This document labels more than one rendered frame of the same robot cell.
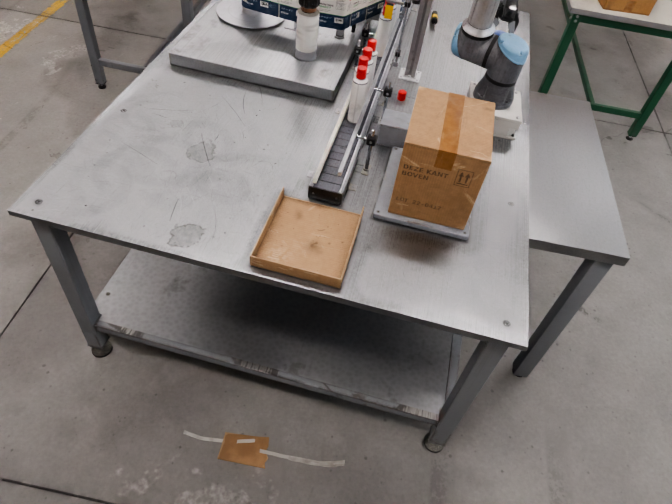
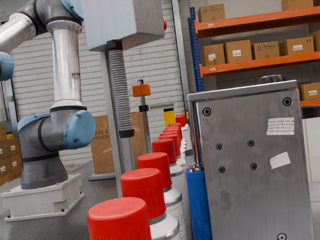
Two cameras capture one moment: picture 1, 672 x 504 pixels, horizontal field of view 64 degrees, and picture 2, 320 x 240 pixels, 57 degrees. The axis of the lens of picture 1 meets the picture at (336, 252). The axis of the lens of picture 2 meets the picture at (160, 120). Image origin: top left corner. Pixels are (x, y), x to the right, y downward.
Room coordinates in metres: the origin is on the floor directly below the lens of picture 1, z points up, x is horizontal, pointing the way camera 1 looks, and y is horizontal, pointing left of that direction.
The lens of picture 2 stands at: (2.85, -0.10, 1.14)
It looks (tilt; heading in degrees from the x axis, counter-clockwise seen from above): 3 degrees down; 179
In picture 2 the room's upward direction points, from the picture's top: 7 degrees counter-clockwise
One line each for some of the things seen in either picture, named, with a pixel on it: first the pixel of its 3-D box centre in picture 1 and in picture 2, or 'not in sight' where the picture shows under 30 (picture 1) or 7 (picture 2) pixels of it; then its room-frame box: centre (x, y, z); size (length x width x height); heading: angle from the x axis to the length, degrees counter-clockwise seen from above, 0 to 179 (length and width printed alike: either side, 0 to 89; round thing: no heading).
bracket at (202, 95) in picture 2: not in sight; (231, 92); (2.49, 0.00, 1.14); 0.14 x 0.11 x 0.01; 173
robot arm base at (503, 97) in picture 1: (497, 86); (43, 168); (1.85, -0.50, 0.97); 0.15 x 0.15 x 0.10
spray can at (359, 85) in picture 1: (358, 94); not in sight; (1.63, 0.01, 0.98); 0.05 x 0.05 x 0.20
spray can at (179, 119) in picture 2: (368, 66); (182, 145); (1.82, -0.01, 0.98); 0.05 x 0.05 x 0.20
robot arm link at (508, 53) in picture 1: (507, 57); (39, 135); (1.85, -0.49, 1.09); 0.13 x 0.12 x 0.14; 66
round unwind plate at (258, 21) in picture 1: (251, 12); not in sight; (2.31, 0.53, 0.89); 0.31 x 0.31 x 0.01
